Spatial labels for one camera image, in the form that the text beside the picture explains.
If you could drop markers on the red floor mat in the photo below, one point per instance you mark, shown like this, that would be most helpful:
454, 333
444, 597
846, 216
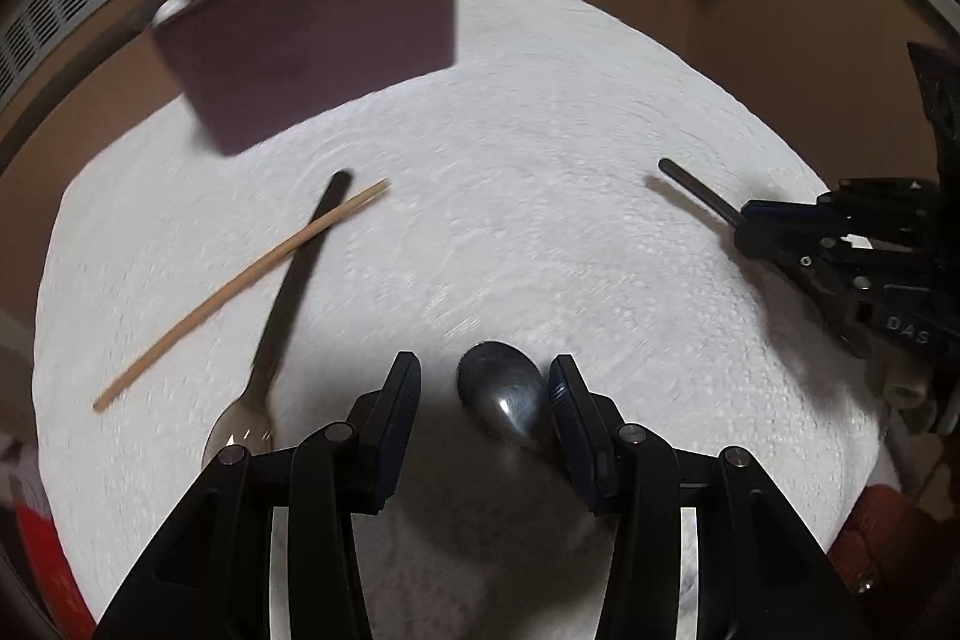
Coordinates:
53, 575

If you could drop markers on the wooden chopstick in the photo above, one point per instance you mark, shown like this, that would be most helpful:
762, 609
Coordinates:
246, 278

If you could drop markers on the purple utensil holder box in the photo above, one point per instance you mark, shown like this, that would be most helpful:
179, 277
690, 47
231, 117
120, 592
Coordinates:
251, 69

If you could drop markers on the white lace tablecloth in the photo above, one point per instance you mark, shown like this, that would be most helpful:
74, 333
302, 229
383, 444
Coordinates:
525, 204

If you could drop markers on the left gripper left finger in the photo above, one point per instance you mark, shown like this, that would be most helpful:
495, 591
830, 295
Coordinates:
383, 422

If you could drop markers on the smiley face steel spoon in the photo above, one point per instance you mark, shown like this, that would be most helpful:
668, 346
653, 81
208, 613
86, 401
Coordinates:
504, 392

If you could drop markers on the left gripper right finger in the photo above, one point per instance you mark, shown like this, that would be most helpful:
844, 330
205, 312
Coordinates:
586, 424

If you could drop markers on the black handled steel spoon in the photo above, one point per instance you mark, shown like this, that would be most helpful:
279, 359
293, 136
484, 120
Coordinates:
247, 421

